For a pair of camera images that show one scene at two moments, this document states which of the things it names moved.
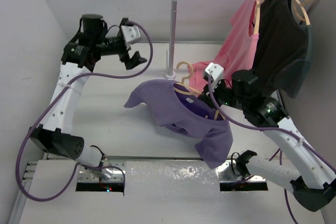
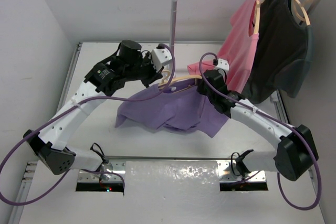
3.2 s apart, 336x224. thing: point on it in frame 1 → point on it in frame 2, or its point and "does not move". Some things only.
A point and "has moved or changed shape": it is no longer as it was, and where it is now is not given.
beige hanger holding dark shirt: (303, 2) does not move
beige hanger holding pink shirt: (256, 23) does not move
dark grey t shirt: (283, 50) does not move
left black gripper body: (111, 46) → (144, 70)
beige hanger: (182, 86) → (167, 74)
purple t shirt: (187, 114) has moved or changed shape
